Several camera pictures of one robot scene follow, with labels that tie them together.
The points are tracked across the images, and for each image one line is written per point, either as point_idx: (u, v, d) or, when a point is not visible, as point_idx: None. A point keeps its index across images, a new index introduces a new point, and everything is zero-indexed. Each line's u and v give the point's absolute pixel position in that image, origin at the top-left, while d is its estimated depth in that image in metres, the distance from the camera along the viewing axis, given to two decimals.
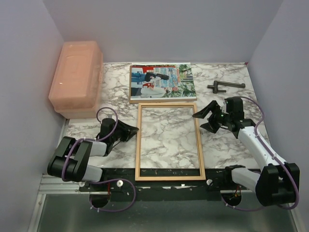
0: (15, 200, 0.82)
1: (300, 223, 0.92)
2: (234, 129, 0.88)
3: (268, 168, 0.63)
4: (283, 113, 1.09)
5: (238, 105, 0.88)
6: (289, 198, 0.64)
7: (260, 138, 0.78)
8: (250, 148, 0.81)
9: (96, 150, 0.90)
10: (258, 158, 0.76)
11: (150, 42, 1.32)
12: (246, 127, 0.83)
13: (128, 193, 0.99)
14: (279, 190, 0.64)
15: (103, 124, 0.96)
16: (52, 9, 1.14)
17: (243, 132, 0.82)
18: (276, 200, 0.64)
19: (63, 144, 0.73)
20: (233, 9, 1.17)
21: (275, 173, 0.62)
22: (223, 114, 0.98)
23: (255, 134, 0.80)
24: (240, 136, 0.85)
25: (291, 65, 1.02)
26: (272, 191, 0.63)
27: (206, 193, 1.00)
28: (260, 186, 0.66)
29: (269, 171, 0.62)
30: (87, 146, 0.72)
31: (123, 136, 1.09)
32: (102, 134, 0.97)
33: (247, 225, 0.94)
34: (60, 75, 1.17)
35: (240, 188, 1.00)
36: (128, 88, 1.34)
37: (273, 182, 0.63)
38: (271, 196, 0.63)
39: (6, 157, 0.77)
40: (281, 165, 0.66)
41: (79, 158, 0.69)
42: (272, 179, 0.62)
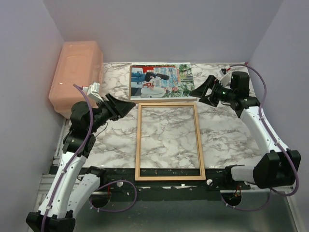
0: (14, 200, 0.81)
1: (300, 223, 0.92)
2: (238, 108, 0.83)
3: (269, 155, 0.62)
4: (283, 113, 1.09)
5: (244, 81, 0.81)
6: (285, 181, 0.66)
7: (265, 122, 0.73)
8: (252, 130, 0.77)
9: (75, 176, 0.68)
10: (259, 142, 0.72)
11: (150, 42, 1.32)
12: (250, 107, 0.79)
13: (128, 193, 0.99)
14: (277, 175, 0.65)
15: (72, 117, 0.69)
16: (53, 9, 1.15)
17: (247, 113, 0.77)
18: (272, 184, 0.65)
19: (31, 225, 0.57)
20: (233, 9, 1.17)
21: (276, 160, 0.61)
22: (226, 92, 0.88)
23: (259, 116, 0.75)
24: (243, 116, 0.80)
25: (291, 65, 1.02)
26: (270, 177, 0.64)
27: (206, 193, 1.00)
28: (259, 169, 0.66)
29: (270, 158, 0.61)
30: (57, 225, 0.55)
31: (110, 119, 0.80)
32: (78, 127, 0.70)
33: (247, 225, 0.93)
34: (61, 75, 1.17)
35: (240, 188, 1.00)
36: (128, 88, 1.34)
37: (273, 170, 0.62)
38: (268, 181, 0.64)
39: (6, 157, 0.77)
40: (283, 152, 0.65)
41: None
42: (272, 166, 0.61)
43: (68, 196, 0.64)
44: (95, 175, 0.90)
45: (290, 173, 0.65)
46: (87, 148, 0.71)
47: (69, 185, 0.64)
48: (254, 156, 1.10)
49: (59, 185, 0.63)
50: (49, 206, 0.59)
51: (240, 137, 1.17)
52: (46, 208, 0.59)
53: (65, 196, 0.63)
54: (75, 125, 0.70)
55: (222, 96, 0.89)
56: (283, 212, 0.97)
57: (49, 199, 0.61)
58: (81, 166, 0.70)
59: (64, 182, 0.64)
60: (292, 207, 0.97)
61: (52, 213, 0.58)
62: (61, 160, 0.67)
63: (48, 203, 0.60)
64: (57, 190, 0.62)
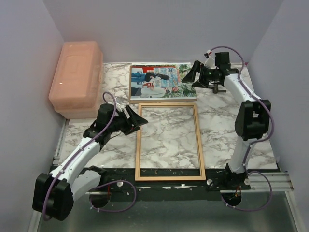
0: (15, 200, 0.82)
1: (300, 224, 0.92)
2: (221, 78, 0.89)
3: (244, 103, 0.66)
4: (283, 113, 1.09)
5: (224, 57, 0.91)
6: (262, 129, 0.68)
7: (243, 83, 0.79)
8: (234, 94, 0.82)
9: (87, 158, 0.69)
10: (239, 98, 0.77)
11: (150, 42, 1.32)
12: (230, 74, 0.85)
13: (128, 193, 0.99)
14: (254, 123, 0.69)
15: (99, 110, 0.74)
16: (53, 9, 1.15)
17: (228, 79, 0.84)
18: (251, 132, 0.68)
19: (38, 186, 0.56)
20: (233, 9, 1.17)
21: (250, 107, 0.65)
22: (212, 71, 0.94)
23: (238, 78, 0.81)
24: (226, 83, 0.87)
25: (290, 65, 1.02)
26: (247, 123, 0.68)
27: (206, 193, 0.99)
28: (238, 121, 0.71)
29: (245, 105, 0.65)
30: (63, 191, 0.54)
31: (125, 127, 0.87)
32: (99, 122, 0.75)
33: (247, 225, 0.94)
34: (60, 75, 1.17)
35: (240, 188, 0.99)
36: (128, 88, 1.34)
37: (249, 115, 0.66)
38: (247, 128, 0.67)
39: (7, 157, 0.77)
40: (257, 100, 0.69)
41: (59, 204, 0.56)
42: (247, 113, 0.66)
43: (77, 172, 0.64)
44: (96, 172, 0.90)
45: (264, 119, 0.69)
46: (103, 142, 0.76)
47: (82, 162, 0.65)
48: (253, 156, 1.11)
49: (75, 157, 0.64)
50: (62, 169, 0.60)
51: None
52: (59, 172, 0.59)
53: (77, 170, 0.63)
54: (97, 119, 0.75)
55: (209, 76, 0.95)
56: (283, 212, 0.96)
57: (62, 166, 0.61)
58: (94, 152, 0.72)
59: (81, 156, 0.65)
60: (292, 208, 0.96)
61: (63, 177, 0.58)
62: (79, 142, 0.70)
63: (62, 168, 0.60)
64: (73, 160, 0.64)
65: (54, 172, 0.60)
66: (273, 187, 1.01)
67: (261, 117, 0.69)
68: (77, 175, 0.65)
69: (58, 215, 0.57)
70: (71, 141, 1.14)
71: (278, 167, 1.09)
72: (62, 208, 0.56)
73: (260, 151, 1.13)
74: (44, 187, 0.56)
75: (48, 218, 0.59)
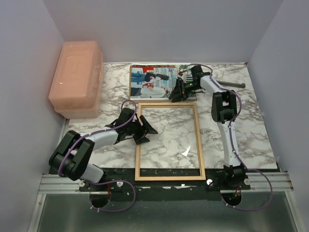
0: (15, 199, 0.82)
1: (300, 223, 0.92)
2: (198, 81, 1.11)
3: (215, 94, 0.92)
4: (283, 113, 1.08)
5: (196, 67, 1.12)
6: (232, 113, 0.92)
7: (214, 80, 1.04)
8: (209, 91, 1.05)
9: (106, 139, 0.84)
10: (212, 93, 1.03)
11: (150, 42, 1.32)
12: (204, 76, 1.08)
13: (128, 193, 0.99)
14: (225, 109, 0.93)
15: (123, 111, 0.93)
16: (53, 10, 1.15)
17: (203, 79, 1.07)
18: (224, 116, 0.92)
19: (66, 139, 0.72)
20: (233, 9, 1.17)
21: (219, 96, 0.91)
22: (192, 83, 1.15)
23: (210, 78, 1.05)
24: (202, 84, 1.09)
25: (290, 65, 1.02)
26: (220, 108, 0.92)
27: (206, 193, 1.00)
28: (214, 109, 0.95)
29: (216, 95, 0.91)
30: (88, 147, 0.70)
31: (138, 133, 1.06)
32: (119, 121, 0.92)
33: (247, 225, 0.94)
34: (60, 75, 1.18)
35: (240, 188, 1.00)
36: (128, 88, 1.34)
37: (219, 101, 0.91)
38: (219, 113, 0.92)
39: (7, 157, 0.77)
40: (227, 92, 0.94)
41: (77, 159, 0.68)
42: (218, 100, 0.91)
43: (98, 144, 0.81)
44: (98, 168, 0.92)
45: (232, 104, 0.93)
46: (119, 137, 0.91)
47: (103, 138, 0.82)
48: (254, 156, 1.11)
49: (98, 132, 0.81)
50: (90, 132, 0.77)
51: (240, 137, 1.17)
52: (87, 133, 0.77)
53: (99, 140, 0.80)
54: (119, 118, 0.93)
55: (191, 87, 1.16)
56: (283, 211, 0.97)
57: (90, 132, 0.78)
58: (111, 139, 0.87)
59: (104, 134, 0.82)
60: (292, 207, 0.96)
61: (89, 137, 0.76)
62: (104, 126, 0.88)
63: (90, 133, 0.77)
64: (100, 132, 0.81)
65: (82, 135, 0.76)
66: (273, 187, 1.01)
67: (230, 104, 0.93)
68: (95, 147, 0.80)
69: (72, 169, 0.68)
70: None
71: (278, 167, 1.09)
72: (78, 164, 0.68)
73: (260, 151, 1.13)
74: (70, 141, 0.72)
75: (61, 174, 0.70)
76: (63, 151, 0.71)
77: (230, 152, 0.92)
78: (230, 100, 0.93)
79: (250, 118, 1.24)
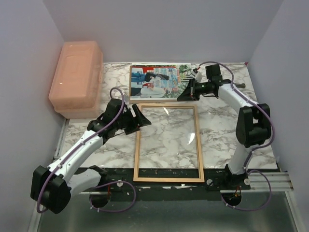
0: (15, 201, 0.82)
1: (300, 224, 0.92)
2: (215, 89, 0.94)
3: (243, 108, 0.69)
4: (283, 113, 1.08)
5: (216, 69, 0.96)
6: (264, 134, 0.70)
7: (237, 91, 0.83)
8: (231, 103, 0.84)
9: (88, 152, 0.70)
10: (236, 106, 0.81)
11: (150, 42, 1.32)
12: (224, 84, 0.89)
13: (128, 193, 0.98)
14: (255, 129, 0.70)
15: (109, 104, 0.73)
16: (53, 9, 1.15)
17: (222, 89, 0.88)
18: (253, 137, 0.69)
19: (35, 177, 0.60)
20: (233, 9, 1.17)
21: (249, 112, 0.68)
22: (205, 84, 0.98)
23: (231, 87, 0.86)
24: (220, 94, 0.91)
25: (290, 65, 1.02)
26: (249, 128, 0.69)
27: (205, 193, 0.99)
28: (240, 129, 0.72)
29: (244, 110, 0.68)
30: (59, 186, 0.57)
31: (130, 125, 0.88)
32: (107, 115, 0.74)
33: (247, 225, 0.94)
34: (61, 75, 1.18)
35: (240, 188, 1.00)
36: (128, 88, 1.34)
37: (248, 120, 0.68)
38: (248, 134, 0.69)
39: (7, 157, 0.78)
40: (255, 106, 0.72)
41: (52, 200, 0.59)
42: (247, 118, 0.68)
43: (77, 165, 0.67)
44: (95, 172, 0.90)
45: (264, 123, 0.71)
46: (106, 135, 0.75)
47: (81, 156, 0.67)
48: (254, 156, 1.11)
49: (74, 152, 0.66)
50: (60, 164, 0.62)
51: None
52: (56, 166, 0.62)
53: (75, 163, 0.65)
54: (106, 112, 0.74)
55: (203, 90, 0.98)
56: (283, 211, 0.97)
57: (60, 161, 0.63)
58: (97, 146, 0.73)
59: (80, 152, 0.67)
60: (292, 208, 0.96)
61: (60, 172, 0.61)
62: (82, 135, 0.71)
63: (60, 164, 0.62)
64: (74, 153, 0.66)
65: (51, 167, 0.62)
66: (273, 187, 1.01)
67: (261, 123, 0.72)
68: (75, 172, 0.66)
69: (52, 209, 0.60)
70: (71, 141, 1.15)
71: (278, 167, 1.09)
72: (56, 201, 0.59)
73: (260, 151, 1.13)
74: (40, 180, 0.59)
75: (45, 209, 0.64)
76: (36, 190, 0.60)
77: (240, 166, 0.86)
78: (261, 117, 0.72)
79: None
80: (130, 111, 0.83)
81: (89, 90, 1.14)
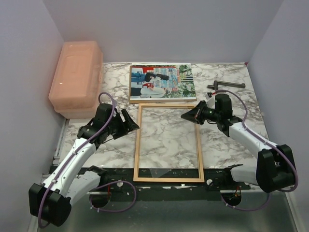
0: (15, 201, 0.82)
1: (300, 223, 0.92)
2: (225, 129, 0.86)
3: (262, 152, 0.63)
4: (284, 113, 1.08)
5: (227, 105, 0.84)
6: (289, 180, 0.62)
7: (251, 130, 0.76)
8: (245, 143, 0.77)
9: (82, 161, 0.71)
10: (253, 149, 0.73)
11: (150, 41, 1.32)
12: (234, 123, 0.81)
13: (128, 193, 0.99)
14: (278, 174, 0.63)
15: (99, 108, 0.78)
16: (53, 9, 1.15)
17: (233, 128, 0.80)
18: (278, 184, 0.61)
19: (31, 195, 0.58)
20: (233, 9, 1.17)
21: (270, 156, 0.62)
22: (212, 110, 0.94)
23: (244, 126, 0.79)
24: (231, 134, 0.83)
25: (291, 65, 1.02)
26: (272, 175, 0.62)
27: (205, 193, 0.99)
28: (260, 174, 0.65)
29: (263, 155, 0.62)
30: (56, 203, 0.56)
31: (119, 131, 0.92)
32: (97, 120, 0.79)
33: (248, 225, 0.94)
34: (61, 75, 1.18)
35: (240, 188, 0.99)
36: (128, 88, 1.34)
37: (270, 164, 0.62)
38: (273, 181, 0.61)
39: (7, 157, 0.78)
40: (274, 148, 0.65)
41: (53, 215, 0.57)
42: (268, 163, 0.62)
43: (72, 177, 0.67)
44: (95, 173, 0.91)
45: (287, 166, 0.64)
46: (99, 140, 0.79)
47: (75, 166, 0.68)
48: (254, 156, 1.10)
49: (66, 164, 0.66)
50: (54, 179, 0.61)
51: None
52: (51, 182, 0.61)
53: (70, 175, 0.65)
54: (96, 117, 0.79)
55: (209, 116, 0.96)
56: (283, 212, 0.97)
57: (54, 176, 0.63)
58: (90, 152, 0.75)
59: (73, 162, 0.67)
60: (292, 208, 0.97)
61: (56, 187, 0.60)
62: (74, 144, 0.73)
63: (54, 179, 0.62)
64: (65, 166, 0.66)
65: (47, 183, 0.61)
66: None
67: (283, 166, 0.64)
68: (71, 183, 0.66)
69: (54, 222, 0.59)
70: (71, 141, 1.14)
71: None
72: (57, 215, 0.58)
73: None
74: (37, 196, 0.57)
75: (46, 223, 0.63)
76: (35, 207, 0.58)
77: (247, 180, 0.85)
78: (283, 160, 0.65)
79: (250, 118, 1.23)
80: (119, 116, 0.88)
81: (90, 90, 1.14)
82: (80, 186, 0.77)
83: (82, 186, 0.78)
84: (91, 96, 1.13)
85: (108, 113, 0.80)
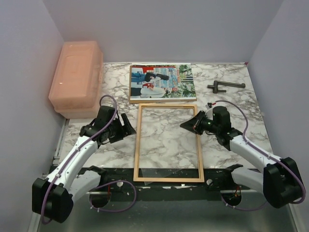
0: (15, 201, 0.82)
1: (300, 223, 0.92)
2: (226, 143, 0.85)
3: (267, 168, 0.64)
4: (283, 113, 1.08)
5: (226, 118, 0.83)
6: (297, 193, 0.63)
7: (252, 143, 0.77)
8: (247, 157, 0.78)
9: (84, 158, 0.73)
10: (256, 163, 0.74)
11: (150, 41, 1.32)
12: (234, 137, 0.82)
13: (128, 193, 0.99)
14: (286, 188, 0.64)
15: (101, 108, 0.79)
16: (53, 10, 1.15)
17: (234, 142, 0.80)
18: (287, 198, 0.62)
19: (35, 190, 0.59)
20: (233, 9, 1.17)
21: (276, 171, 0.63)
22: (211, 122, 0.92)
23: (244, 140, 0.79)
24: (233, 148, 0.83)
25: (291, 65, 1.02)
26: (280, 190, 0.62)
27: (205, 193, 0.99)
28: (268, 189, 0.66)
29: (270, 171, 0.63)
30: (61, 196, 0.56)
31: (118, 134, 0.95)
32: (99, 120, 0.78)
33: (247, 225, 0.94)
34: (61, 75, 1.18)
35: (240, 188, 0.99)
36: (128, 88, 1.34)
37: (276, 179, 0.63)
38: (282, 197, 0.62)
39: (7, 157, 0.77)
40: (279, 163, 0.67)
41: (56, 210, 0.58)
42: (274, 178, 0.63)
43: (75, 173, 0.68)
44: (95, 173, 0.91)
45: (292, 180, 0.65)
46: (100, 139, 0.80)
47: (78, 163, 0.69)
48: None
49: (70, 160, 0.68)
50: (58, 174, 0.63)
51: None
52: (55, 176, 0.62)
53: (73, 171, 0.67)
54: (98, 117, 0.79)
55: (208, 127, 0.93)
56: (283, 212, 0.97)
57: (58, 170, 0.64)
58: (92, 149, 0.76)
59: (77, 158, 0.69)
60: (292, 208, 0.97)
61: (59, 181, 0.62)
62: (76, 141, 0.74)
63: (58, 174, 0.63)
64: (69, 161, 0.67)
65: (50, 178, 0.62)
66: None
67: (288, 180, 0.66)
68: (74, 179, 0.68)
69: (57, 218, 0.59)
70: (71, 141, 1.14)
71: None
72: (60, 210, 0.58)
73: None
74: (41, 191, 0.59)
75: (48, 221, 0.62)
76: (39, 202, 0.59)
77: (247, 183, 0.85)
78: (287, 173, 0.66)
79: (250, 118, 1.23)
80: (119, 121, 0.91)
81: (90, 90, 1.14)
82: (80, 186, 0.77)
83: (82, 186, 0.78)
84: (91, 96, 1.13)
85: (110, 114, 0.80)
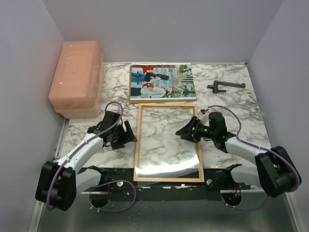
0: (15, 201, 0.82)
1: (300, 223, 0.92)
2: (222, 146, 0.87)
3: (259, 157, 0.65)
4: (283, 113, 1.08)
5: (222, 123, 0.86)
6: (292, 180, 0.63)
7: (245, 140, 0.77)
8: (243, 155, 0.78)
9: (91, 151, 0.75)
10: (251, 157, 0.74)
11: (150, 41, 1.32)
12: (229, 138, 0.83)
13: (128, 193, 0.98)
14: (280, 176, 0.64)
15: (108, 111, 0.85)
16: (53, 10, 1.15)
17: (229, 143, 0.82)
18: (281, 185, 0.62)
19: (44, 172, 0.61)
20: (233, 9, 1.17)
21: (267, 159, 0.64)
22: (207, 128, 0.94)
23: (237, 139, 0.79)
24: (231, 150, 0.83)
25: (290, 65, 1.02)
26: (273, 177, 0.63)
27: (206, 193, 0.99)
28: (263, 179, 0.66)
29: (260, 159, 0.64)
30: (69, 179, 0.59)
31: (120, 138, 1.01)
32: (105, 123, 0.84)
33: (247, 225, 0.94)
34: (61, 75, 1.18)
35: (240, 188, 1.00)
36: (128, 88, 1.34)
37: (269, 166, 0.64)
38: (276, 183, 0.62)
39: (7, 157, 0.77)
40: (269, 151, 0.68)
41: (63, 192, 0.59)
42: (266, 166, 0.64)
43: (81, 162, 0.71)
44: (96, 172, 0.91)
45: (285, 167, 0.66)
46: (106, 139, 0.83)
47: (86, 153, 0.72)
48: None
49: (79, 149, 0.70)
50: (68, 158, 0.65)
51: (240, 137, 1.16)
52: (65, 160, 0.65)
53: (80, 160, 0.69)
54: (104, 120, 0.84)
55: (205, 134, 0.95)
56: (283, 212, 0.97)
57: (68, 155, 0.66)
58: (98, 146, 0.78)
59: (86, 149, 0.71)
60: (292, 208, 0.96)
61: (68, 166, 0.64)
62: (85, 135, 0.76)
63: (68, 158, 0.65)
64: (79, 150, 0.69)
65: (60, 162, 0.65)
66: None
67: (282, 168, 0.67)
68: (78, 168, 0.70)
69: (62, 201, 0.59)
70: (71, 141, 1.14)
71: None
72: (66, 193, 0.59)
73: None
74: (50, 173, 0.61)
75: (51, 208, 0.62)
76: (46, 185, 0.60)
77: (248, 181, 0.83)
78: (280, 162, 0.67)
79: (250, 118, 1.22)
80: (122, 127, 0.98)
81: (89, 90, 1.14)
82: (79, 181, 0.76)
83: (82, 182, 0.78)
84: (91, 95, 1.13)
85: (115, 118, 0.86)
